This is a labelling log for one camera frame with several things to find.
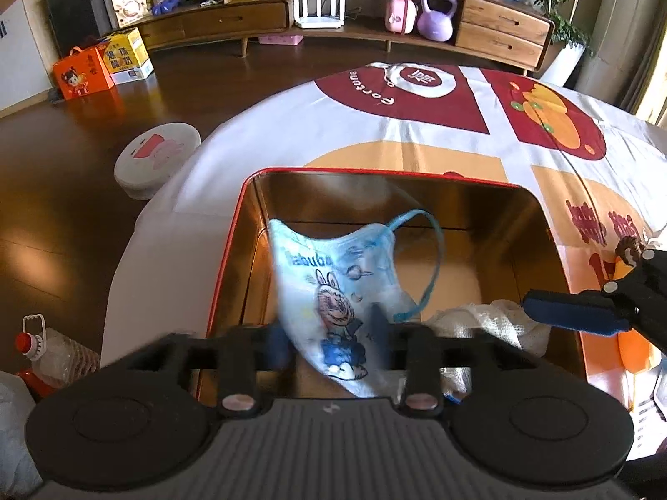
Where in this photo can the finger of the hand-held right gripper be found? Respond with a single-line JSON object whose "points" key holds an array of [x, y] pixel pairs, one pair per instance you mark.
{"points": [[641, 276], [568, 312]]}

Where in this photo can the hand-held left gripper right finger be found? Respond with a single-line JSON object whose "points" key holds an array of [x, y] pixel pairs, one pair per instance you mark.
{"points": [[419, 354]]}

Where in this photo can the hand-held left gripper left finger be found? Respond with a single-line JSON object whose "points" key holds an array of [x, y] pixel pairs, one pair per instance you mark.
{"points": [[276, 346]]}

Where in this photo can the blue printed face mask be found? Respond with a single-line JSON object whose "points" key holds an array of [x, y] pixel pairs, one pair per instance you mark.
{"points": [[333, 291]]}

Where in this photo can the red tin box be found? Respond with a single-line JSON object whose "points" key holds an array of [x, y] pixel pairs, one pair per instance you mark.
{"points": [[500, 229]]}

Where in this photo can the white gauze cloth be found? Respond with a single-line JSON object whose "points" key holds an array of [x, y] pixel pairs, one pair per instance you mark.
{"points": [[495, 323]]}

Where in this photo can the plastic oil bottle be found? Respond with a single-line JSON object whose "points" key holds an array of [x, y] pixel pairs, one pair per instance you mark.
{"points": [[57, 354]]}

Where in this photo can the white plant pot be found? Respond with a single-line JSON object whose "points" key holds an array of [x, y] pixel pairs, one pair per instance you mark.
{"points": [[565, 62]]}

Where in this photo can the printed tablecloth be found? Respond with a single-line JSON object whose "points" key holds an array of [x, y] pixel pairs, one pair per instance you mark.
{"points": [[365, 130]]}

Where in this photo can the beige curtain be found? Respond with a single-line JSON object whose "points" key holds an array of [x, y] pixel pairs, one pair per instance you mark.
{"points": [[620, 26]]}

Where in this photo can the white plastic bag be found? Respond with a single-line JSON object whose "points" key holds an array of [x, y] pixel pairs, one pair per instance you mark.
{"points": [[15, 427]]}

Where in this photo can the green potted plant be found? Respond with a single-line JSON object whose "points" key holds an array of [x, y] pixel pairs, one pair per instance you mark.
{"points": [[552, 0]]}

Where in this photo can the flat pink box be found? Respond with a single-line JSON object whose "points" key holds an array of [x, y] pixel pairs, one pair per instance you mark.
{"points": [[281, 40]]}

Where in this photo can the purple kettlebell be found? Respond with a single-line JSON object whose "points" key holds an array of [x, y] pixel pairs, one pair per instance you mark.
{"points": [[436, 23]]}

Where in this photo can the yellow carton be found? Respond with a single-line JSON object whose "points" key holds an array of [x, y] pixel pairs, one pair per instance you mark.
{"points": [[125, 54]]}

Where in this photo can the wooden TV cabinet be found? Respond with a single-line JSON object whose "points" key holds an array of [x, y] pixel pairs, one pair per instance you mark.
{"points": [[234, 18]]}

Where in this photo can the orange gift box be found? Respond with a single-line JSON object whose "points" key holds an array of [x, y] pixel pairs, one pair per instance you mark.
{"points": [[83, 75]]}

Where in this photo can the white router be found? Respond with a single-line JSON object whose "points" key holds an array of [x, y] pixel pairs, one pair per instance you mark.
{"points": [[319, 13]]}

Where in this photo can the pink case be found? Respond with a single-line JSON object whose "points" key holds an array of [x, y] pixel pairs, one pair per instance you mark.
{"points": [[400, 15]]}

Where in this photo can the printed cereal box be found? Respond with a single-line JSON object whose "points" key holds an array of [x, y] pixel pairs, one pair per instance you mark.
{"points": [[127, 2]]}

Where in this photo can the black cabinet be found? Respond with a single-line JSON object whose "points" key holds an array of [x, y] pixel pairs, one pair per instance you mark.
{"points": [[73, 10]]}

